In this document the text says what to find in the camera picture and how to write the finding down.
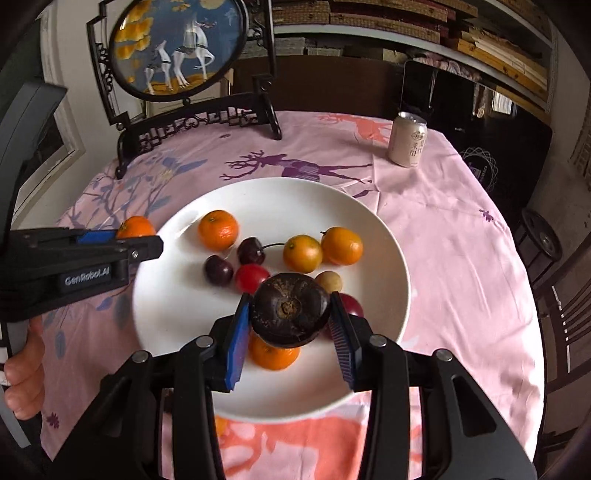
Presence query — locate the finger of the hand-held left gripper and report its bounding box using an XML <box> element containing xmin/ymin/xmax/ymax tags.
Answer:
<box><xmin>10</xmin><ymin>225</ymin><xmax>121</xmax><ymax>248</ymax></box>
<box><xmin>27</xmin><ymin>234</ymin><xmax>165</xmax><ymax>278</ymax></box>

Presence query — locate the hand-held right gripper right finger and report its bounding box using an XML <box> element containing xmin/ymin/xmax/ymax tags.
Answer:
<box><xmin>329</xmin><ymin>292</ymin><xmax>537</xmax><ymax>480</ymax></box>

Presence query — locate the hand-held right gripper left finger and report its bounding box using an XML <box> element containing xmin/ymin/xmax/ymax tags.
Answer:
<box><xmin>92</xmin><ymin>292</ymin><xmax>254</xmax><ymax>480</ymax></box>

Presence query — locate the tangerine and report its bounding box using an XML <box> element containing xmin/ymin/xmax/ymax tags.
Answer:
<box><xmin>115</xmin><ymin>215</ymin><xmax>157</xmax><ymax>240</ymax></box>
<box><xmin>321</xmin><ymin>226</ymin><xmax>364</xmax><ymax>266</ymax></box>
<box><xmin>198</xmin><ymin>210</ymin><xmax>240</xmax><ymax>252</ymax></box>

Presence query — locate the red cherry tomato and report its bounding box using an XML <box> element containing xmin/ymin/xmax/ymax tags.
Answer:
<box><xmin>330</xmin><ymin>292</ymin><xmax>364</xmax><ymax>330</ymax></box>
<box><xmin>235</xmin><ymin>263</ymin><xmax>271</xmax><ymax>295</ymax></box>

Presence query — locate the white round plate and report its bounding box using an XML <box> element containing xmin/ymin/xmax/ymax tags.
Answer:
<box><xmin>132</xmin><ymin>178</ymin><xmax>411</xmax><ymax>421</ymax></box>

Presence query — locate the tan longan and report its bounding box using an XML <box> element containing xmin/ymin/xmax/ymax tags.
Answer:
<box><xmin>314</xmin><ymin>270</ymin><xmax>344</xmax><ymax>294</ymax></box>

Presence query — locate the dark cherry with long stem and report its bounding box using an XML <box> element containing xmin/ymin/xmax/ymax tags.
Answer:
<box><xmin>237</xmin><ymin>236</ymin><xmax>289</xmax><ymax>266</ymax></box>

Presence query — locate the person's left hand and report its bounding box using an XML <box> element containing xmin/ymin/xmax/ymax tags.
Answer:
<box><xmin>4</xmin><ymin>318</ymin><xmax>46</xmax><ymax>420</ymax></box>

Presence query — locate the pink printed tablecloth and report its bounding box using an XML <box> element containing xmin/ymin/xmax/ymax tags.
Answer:
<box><xmin>39</xmin><ymin>110</ymin><xmax>546</xmax><ymax>480</ymax></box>

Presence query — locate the round deer painting table screen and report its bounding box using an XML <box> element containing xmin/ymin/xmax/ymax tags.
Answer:
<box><xmin>88</xmin><ymin>0</ymin><xmax>283</xmax><ymax>181</ymax></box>

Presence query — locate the beige drink can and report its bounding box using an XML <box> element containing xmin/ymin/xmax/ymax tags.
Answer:
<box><xmin>387</xmin><ymin>112</ymin><xmax>428</xmax><ymax>168</ymax></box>

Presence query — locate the dark wooden chair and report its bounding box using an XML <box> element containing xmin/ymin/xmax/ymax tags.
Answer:
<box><xmin>531</xmin><ymin>258</ymin><xmax>591</xmax><ymax>455</ymax></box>

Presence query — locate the black bag with white pattern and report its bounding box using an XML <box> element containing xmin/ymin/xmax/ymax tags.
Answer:
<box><xmin>443</xmin><ymin>115</ymin><xmax>553</xmax><ymax>232</ymax></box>

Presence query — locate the round black stool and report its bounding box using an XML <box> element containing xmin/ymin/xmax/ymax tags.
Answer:
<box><xmin>519</xmin><ymin>208</ymin><xmax>568</xmax><ymax>260</ymax></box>

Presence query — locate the black flat panel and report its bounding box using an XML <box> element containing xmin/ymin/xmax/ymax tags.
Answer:
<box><xmin>402</xmin><ymin>60</ymin><xmax>438</xmax><ymax>117</ymax></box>

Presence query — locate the shelf of flat boxes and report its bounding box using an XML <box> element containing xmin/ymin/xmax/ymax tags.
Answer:
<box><xmin>272</xmin><ymin>0</ymin><xmax>555</xmax><ymax>112</ymax></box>

